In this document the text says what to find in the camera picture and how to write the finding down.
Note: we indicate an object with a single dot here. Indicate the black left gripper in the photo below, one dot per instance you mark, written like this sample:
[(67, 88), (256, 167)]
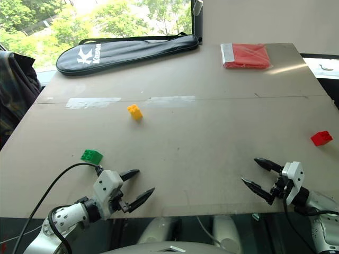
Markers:
[(118, 200)]

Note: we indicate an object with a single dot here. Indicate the silver robot leg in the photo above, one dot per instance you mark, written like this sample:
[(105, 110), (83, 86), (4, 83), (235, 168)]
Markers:
[(227, 234)]

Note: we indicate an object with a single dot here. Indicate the dark plaid clothing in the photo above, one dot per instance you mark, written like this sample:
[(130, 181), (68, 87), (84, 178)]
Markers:
[(14, 90)]

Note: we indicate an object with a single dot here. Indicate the red packet in plastic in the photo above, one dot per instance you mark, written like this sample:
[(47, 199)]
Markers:
[(247, 56)]

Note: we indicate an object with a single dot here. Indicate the yellow toy brick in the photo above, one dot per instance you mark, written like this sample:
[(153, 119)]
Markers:
[(135, 112)]

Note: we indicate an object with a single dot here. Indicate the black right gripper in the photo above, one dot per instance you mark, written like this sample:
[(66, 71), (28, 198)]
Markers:
[(279, 186)]

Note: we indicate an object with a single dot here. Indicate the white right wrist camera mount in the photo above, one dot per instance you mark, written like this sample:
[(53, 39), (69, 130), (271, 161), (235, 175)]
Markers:
[(292, 180)]

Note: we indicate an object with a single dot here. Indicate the black racket bag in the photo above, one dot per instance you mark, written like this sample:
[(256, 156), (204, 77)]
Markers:
[(124, 54)]

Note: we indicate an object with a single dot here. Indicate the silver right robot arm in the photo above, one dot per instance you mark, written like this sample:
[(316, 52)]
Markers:
[(319, 211)]

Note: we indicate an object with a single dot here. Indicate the silver robot torso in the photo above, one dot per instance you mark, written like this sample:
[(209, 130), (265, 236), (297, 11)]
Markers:
[(164, 248)]

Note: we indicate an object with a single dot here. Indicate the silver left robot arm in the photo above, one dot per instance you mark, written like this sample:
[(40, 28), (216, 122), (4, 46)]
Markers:
[(66, 215)]

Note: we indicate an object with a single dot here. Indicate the red toy brick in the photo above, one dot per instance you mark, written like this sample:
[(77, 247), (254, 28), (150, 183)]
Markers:
[(321, 138)]

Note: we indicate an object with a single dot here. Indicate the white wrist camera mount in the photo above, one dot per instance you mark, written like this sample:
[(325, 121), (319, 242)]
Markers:
[(106, 185), (292, 180)]

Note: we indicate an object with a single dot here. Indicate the green toy brick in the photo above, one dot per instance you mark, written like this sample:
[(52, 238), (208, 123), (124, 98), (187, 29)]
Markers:
[(91, 156)]

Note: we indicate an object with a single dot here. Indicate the black window frame post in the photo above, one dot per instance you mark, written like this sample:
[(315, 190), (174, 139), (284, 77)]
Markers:
[(197, 21)]

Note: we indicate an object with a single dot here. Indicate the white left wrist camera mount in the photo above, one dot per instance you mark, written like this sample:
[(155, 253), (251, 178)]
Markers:
[(106, 185)]

